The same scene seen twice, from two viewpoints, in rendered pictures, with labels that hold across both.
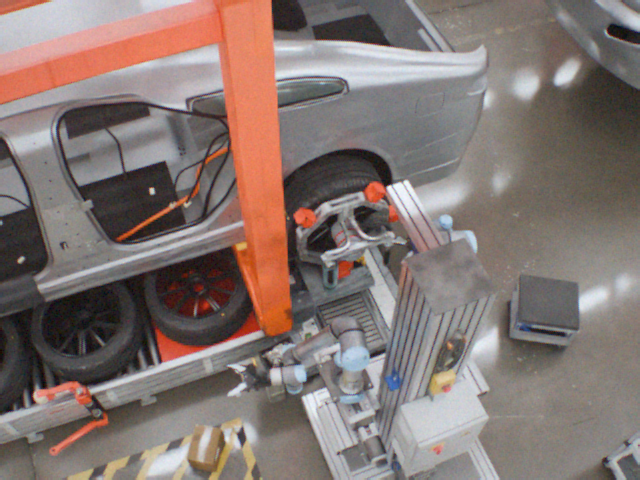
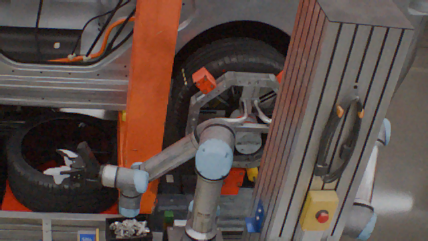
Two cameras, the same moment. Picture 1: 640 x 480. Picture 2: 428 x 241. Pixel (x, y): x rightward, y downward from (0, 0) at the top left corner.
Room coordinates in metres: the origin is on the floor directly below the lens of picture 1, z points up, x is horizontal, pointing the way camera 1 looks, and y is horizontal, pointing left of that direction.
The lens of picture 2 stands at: (-0.44, -0.35, 2.72)
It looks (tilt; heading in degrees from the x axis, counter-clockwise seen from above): 35 degrees down; 7
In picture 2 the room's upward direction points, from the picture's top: 11 degrees clockwise
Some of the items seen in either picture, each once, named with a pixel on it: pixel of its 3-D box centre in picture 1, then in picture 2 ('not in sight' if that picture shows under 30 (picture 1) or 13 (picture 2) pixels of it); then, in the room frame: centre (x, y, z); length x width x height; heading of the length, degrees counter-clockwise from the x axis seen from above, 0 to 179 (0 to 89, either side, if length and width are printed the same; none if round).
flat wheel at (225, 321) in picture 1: (199, 291); (67, 163); (2.12, 0.74, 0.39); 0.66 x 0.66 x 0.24
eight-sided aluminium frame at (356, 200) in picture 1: (343, 230); (242, 122); (2.26, -0.13, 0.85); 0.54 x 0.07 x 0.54; 112
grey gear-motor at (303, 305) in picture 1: (292, 295); (166, 203); (2.18, 0.17, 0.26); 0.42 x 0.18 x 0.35; 22
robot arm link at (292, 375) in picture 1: (293, 374); (132, 180); (1.22, 0.12, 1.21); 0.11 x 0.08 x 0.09; 97
